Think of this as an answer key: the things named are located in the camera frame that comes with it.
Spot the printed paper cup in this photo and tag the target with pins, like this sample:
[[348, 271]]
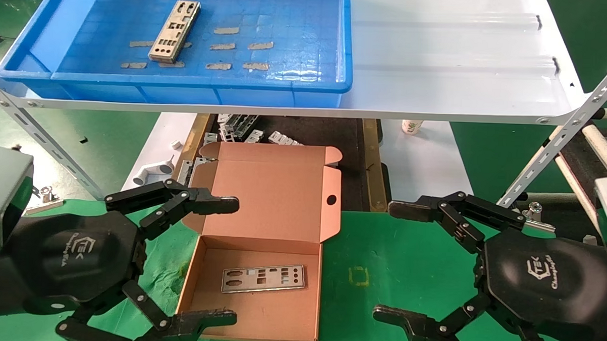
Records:
[[411, 126]]

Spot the white pipe fitting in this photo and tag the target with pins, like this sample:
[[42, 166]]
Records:
[[154, 171]]

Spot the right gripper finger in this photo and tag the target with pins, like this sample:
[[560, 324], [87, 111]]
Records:
[[433, 209], [419, 331]]

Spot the white metal shelf board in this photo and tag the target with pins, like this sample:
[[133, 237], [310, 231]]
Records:
[[438, 69]]

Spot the brown cardboard box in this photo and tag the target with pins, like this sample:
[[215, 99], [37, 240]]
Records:
[[277, 190]]

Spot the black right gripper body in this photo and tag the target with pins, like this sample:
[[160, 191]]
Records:
[[542, 280]]

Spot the black rack panel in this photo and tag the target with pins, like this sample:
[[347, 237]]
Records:
[[586, 165]]

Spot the ridged metal bracket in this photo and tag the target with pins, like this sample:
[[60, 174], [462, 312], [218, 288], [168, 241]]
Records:
[[284, 138]]

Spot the black tray with wooden frame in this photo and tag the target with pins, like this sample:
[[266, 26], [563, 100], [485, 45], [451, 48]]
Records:
[[335, 136]]

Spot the blue plastic tray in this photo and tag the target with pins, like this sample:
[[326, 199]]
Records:
[[288, 18]]

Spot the metal io shield plate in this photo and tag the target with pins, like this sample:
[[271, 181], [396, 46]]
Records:
[[279, 286], [175, 30]]

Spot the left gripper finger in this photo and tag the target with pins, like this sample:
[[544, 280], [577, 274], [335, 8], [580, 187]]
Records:
[[191, 202], [192, 323]]

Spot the green table cloth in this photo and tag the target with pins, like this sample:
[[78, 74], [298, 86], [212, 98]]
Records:
[[406, 255]]

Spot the bent metal bracket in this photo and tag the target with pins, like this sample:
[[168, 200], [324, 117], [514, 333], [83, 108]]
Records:
[[185, 171]]

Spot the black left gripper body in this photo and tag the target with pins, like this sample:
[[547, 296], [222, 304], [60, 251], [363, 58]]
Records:
[[78, 253]]

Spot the small metal bracket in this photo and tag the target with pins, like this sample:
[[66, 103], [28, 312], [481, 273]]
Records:
[[209, 138], [254, 136]]

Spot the slotted metal bracket pile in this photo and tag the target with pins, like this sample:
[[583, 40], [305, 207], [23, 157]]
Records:
[[237, 125]]

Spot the perforated steel shelf upright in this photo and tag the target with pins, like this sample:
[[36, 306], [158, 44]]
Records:
[[562, 134], [42, 136]]

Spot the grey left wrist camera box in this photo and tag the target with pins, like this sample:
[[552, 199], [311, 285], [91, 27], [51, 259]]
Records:
[[2, 195]]

